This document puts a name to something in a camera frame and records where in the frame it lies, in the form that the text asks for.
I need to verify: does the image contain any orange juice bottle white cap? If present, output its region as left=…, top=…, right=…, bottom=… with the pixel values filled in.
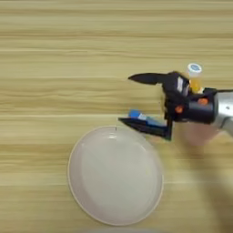
left=185, top=63, right=205, bottom=95

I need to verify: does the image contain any small black box white label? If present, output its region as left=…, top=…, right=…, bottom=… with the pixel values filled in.
left=167, top=71, right=193, bottom=96

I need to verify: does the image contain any blue small packet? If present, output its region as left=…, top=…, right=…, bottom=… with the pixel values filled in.
left=127, top=109, right=166, bottom=127

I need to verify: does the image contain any cream round plate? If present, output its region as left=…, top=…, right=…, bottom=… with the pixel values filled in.
left=66, top=125, right=165, bottom=227

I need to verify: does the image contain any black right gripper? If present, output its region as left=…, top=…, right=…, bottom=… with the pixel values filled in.
left=117, top=71, right=220, bottom=142

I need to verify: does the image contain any pink plastic cup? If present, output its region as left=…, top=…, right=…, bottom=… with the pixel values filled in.
left=174, top=121, right=220, bottom=147

